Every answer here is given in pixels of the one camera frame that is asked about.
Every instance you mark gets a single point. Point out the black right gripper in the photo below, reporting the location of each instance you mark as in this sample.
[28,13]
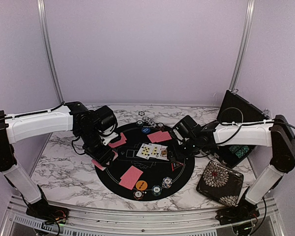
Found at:
[179,155]

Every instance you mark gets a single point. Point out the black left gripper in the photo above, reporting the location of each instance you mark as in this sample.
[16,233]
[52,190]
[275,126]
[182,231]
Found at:
[102,157]

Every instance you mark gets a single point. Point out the red triangular marker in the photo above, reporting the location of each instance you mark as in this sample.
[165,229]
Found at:
[175,165]

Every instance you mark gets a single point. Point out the red card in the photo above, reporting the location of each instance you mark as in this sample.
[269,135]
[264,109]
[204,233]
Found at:
[118,141]
[130,177]
[159,136]

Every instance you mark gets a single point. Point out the red black hundred chip stack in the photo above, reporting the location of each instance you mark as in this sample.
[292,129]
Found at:
[160,126]

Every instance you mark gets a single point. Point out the six of clubs card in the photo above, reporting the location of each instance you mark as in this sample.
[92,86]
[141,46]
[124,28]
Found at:
[155,151]

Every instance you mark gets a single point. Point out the red playing card deck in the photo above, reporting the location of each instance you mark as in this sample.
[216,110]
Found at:
[96,164]

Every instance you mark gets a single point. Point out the blue small blind button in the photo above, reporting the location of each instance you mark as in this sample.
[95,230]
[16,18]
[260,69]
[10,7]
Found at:
[146,130]

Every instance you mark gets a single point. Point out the blue orange chip stack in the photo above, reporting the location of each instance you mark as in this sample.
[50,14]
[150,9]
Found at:
[167,182]

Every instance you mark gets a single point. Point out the green fifty poker chip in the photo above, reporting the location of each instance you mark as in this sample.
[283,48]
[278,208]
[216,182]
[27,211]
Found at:
[139,123]

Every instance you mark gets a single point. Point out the seven of clubs card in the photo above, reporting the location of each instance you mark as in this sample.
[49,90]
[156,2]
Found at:
[144,151]

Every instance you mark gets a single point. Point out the orange big blind button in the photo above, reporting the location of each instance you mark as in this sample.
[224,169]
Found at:
[141,185]

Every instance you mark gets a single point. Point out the face up community card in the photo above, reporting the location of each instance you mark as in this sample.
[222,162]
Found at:
[162,154]

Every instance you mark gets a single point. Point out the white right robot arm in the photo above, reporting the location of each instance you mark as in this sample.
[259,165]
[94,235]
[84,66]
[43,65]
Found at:
[276,134]

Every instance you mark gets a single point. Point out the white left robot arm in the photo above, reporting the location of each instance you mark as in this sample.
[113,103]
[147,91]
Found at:
[24,136]

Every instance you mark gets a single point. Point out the blue orange chips on marble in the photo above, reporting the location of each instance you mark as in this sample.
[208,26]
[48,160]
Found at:
[149,122]

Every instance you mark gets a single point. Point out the floral fabric pouch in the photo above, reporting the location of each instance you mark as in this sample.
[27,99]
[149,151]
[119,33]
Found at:
[221,184]

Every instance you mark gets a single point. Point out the round black poker mat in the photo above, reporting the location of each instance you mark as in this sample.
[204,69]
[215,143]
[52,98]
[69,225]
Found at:
[154,170]

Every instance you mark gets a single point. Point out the black poker chip case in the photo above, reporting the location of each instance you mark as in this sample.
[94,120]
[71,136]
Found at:
[238,128]

